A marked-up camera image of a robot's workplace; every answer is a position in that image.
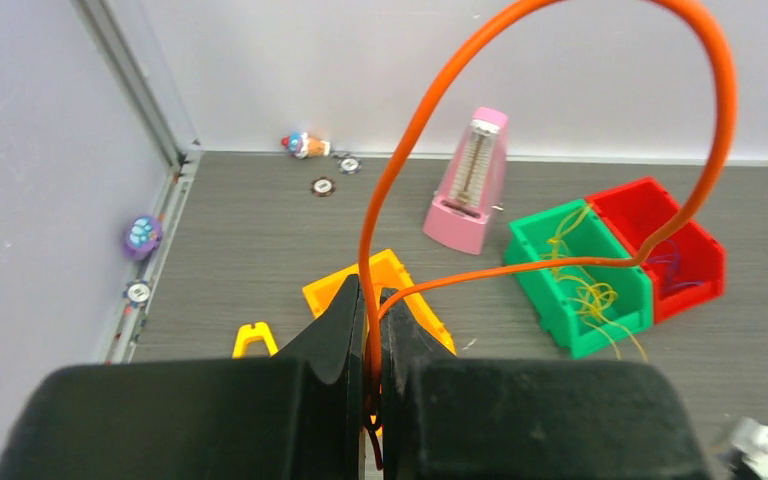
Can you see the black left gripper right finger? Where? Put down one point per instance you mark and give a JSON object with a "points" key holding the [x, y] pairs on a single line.
{"points": [[446, 417]]}

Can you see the small clown figurine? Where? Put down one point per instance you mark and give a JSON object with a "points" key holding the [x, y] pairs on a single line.
{"points": [[302, 145]]}

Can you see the poker chip white blue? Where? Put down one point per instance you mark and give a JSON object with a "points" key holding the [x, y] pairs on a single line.
{"points": [[349, 164]]}

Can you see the green plastic bin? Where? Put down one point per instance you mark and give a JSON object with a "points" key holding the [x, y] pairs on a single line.
{"points": [[584, 309]]}

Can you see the purple paw toy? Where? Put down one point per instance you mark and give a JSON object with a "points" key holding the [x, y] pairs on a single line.
{"points": [[142, 237]]}

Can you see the pink metronome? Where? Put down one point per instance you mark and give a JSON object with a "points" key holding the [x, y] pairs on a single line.
{"points": [[465, 202]]}

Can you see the poker chip dark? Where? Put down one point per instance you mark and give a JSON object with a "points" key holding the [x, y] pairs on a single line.
{"points": [[322, 187]]}

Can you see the yellow green triangle block left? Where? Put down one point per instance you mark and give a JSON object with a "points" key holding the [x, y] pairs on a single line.
{"points": [[247, 334]]}

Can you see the orange plastic bin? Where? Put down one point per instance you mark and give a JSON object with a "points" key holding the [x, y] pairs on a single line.
{"points": [[387, 272]]}

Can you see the red plastic bin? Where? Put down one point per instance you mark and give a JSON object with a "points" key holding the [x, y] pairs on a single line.
{"points": [[688, 269]]}

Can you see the poker chip near wall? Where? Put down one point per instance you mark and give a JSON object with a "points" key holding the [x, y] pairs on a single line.
{"points": [[137, 293]]}

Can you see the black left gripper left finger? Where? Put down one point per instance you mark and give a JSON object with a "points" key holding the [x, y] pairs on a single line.
{"points": [[293, 415]]}

